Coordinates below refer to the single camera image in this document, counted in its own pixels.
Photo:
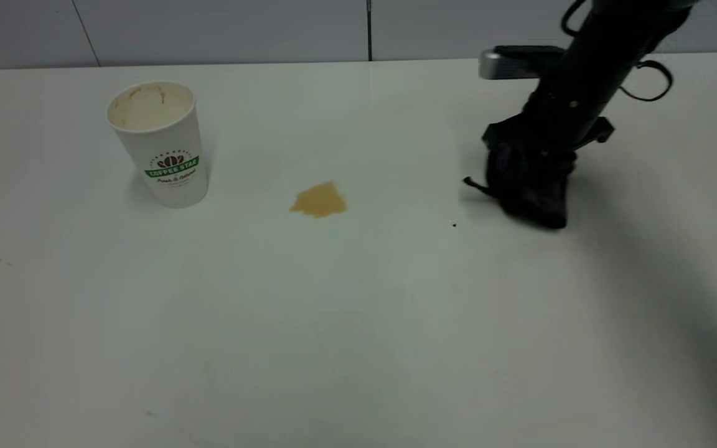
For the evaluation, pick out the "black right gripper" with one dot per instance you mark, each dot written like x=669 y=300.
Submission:
x=567 y=112

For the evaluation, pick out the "dark purple cloth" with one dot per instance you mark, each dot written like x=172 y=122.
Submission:
x=529 y=193

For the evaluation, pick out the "white paper coffee cup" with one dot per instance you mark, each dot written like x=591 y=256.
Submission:
x=168 y=152

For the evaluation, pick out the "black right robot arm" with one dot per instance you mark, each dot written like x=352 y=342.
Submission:
x=620 y=31

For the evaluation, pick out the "brown coffee spill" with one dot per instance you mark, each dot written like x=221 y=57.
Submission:
x=319 y=200

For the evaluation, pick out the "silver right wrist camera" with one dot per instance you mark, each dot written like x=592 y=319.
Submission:
x=514 y=62

